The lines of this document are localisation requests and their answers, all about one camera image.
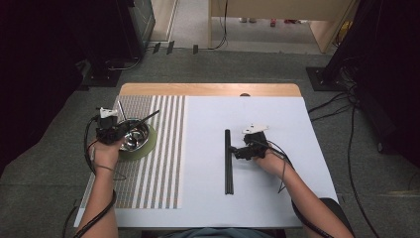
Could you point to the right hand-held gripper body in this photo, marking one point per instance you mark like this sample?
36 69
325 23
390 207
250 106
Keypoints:
257 145

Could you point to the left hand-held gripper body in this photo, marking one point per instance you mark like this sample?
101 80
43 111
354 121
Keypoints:
107 129

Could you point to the shiny steel bowl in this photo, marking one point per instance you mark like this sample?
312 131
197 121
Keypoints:
137 140

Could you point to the thin single black chopstick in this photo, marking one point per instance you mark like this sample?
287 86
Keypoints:
150 115
121 109

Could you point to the black rod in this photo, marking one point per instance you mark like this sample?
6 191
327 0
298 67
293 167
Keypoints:
228 175

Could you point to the person's right hand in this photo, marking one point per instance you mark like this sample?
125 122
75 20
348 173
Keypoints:
274 163

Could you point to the person's left hand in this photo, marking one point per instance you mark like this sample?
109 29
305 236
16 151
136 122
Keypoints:
105 155

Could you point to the green round plate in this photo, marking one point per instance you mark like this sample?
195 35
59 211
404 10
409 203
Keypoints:
152 145

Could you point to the large white table sheet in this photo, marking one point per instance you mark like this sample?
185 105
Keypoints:
204 148

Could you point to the thin dark wrist band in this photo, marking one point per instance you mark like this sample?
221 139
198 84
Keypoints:
105 167

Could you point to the black metal stand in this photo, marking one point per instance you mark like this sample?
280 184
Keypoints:
317 81
102 79

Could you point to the brown striped woven placemat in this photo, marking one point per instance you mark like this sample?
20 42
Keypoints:
165 165

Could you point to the dark equipment cabinet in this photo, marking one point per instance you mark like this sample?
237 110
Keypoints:
145 26

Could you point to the black curtain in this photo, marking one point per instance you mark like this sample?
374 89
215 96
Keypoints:
39 49
396 66

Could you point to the small red object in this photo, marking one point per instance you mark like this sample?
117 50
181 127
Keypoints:
273 22
292 21

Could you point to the beige wooden desk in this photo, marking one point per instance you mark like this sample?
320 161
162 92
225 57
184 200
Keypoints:
280 8

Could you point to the yellow object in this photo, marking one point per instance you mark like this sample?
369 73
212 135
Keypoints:
345 31

